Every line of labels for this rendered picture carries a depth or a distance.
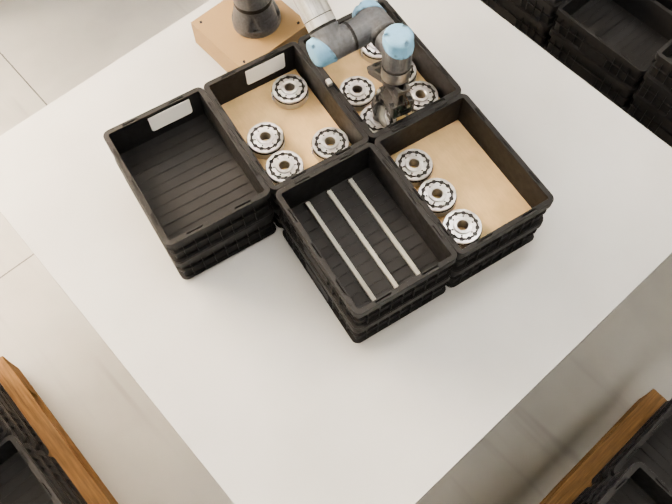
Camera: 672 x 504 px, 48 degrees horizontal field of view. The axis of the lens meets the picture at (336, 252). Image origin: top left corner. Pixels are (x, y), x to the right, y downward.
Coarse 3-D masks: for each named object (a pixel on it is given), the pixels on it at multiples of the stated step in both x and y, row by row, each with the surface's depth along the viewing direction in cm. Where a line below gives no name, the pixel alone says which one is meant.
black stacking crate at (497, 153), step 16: (448, 112) 207; (464, 112) 208; (416, 128) 204; (432, 128) 209; (480, 128) 204; (384, 144) 201; (400, 144) 206; (480, 144) 209; (496, 144) 201; (496, 160) 205; (512, 160) 197; (512, 176) 202; (528, 176) 194; (528, 192) 198; (528, 224) 198; (496, 240) 192; (480, 256) 195
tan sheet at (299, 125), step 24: (288, 72) 221; (240, 96) 217; (264, 96) 217; (312, 96) 217; (240, 120) 214; (264, 120) 213; (288, 120) 213; (312, 120) 213; (288, 144) 210; (264, 168) 207
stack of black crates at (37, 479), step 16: (0, 448) 210; (16, 448) 209; (32, 448) 220; (0, 464) 217; (16, 464) 217; (32, 464) 207; (48, 464) 226; (0, 480) 215; (16, 480) 215; (32, 480) 215; (48, 480) 211; (64, 480) 227; (0, 496) 214; (16, 496) 214; (32, 496) 213; (48, 496) 213; (64, 496) 213; (80, 496) 234
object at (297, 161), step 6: (282, 150) 205; (270, 156) 205; (276, 156) 205; (282, 156) 204; (288, 156) 204; (294, 156) 205; (270, 162) 204; (294, 162) 204; (300, 162) 204; (270, 168) 203; (294, 168) 203; (300, 168) 203; (270, 174) 202; (276, 174) 202; (282, 174) 202; (288, 174) 202; (294, 174) 202; (276, 180) 201; (282, 180) 201
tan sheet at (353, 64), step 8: (352, 56) 223; (360, 56) 223; (336, 64) 222; (344, 64) 222; (352, 64) 222; (360, 64) 222; (368, 64) 222; (328, 72) 221; (336, 72) 221; (344, 72) 220; (352, 72) 220; (360, 72) 220; (336, 80) 219; (376, 80) 219; (416, 80) 219; (424, 80) 219; (376, 88) 218; (360, 112) 214
